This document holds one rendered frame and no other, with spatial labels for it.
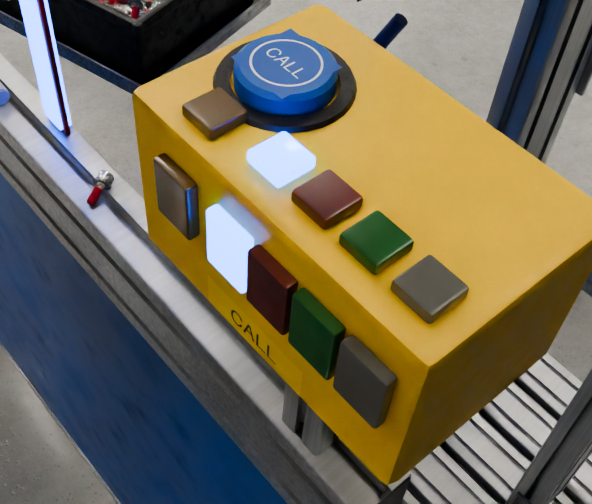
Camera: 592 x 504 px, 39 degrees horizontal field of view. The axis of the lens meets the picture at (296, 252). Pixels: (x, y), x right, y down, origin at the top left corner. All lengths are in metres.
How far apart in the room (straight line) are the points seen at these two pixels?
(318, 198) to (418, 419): 0.08
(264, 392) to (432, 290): 0.24
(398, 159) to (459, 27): 1.97
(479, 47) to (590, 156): 0.43
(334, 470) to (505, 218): 0.22
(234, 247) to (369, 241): 0.05
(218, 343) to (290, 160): 0.23
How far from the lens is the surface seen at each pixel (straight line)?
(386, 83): 0.34
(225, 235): 0.30
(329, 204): 0.28
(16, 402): 1.51
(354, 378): 0.28
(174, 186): 0.32
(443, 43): 2.21
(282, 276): 0.28
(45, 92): 0.61
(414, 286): 0.26
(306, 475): 0.49
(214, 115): 0.31
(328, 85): 0.32
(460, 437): 1.39
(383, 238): 0.27
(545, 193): 0.31
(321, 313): 0.28
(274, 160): 0.29
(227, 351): 0.50
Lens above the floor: 1.28
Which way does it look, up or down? 51 degrees down
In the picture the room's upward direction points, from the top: 6 degrees clockwise
